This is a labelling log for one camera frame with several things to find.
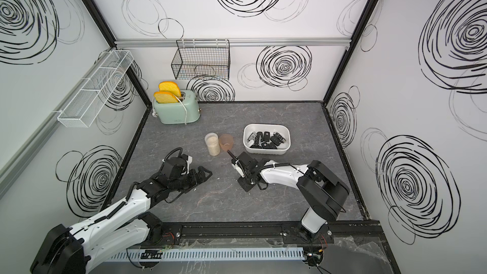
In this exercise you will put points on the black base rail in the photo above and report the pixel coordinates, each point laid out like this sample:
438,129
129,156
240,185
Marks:
289,232

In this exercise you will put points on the mint green toaster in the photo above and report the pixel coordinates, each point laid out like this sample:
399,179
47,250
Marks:
186,111

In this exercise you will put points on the clear jar with grain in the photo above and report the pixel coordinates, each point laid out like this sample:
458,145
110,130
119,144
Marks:
212,143

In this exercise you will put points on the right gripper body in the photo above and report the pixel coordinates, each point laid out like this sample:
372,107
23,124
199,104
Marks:
245,182

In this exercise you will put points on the rear yellow toast slice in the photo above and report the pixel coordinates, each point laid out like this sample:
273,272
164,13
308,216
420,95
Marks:
170,87

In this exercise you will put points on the white storage box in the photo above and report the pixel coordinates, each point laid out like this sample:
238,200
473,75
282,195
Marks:
272,128

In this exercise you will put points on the black flip key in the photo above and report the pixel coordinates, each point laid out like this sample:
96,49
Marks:
275,140

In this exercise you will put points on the white slotted cable duct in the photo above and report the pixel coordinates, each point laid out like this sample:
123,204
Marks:
212,254

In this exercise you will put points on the pink translucent cup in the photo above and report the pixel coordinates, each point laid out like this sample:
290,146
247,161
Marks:
226,142

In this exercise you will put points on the black silver-edged key fob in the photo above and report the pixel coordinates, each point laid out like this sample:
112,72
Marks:
254,144

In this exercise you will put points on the front yellow toast slice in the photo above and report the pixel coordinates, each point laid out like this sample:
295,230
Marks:
165,97

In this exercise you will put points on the silver bmw key fob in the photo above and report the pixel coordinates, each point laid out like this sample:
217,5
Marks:
252,136

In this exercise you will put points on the white mesh wall shelf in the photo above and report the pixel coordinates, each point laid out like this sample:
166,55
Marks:
108,86

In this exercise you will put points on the black three-button key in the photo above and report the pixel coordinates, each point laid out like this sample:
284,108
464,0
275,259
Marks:
269,145

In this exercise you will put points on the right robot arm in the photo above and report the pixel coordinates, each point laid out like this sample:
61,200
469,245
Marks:
321,188

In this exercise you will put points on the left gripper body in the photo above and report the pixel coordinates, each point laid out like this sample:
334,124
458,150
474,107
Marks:
189,181

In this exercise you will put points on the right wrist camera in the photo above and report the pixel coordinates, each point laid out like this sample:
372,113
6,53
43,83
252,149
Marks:
236,164

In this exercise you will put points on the yellow toast slice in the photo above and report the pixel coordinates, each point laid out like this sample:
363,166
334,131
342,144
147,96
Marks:
165,97
170,87

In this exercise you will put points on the chrome-trimmed porsche key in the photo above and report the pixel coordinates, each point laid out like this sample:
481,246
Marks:
280,136

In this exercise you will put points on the black wire basket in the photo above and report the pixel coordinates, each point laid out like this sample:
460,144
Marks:
201,57

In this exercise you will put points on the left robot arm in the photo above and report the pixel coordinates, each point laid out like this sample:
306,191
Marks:
83,246

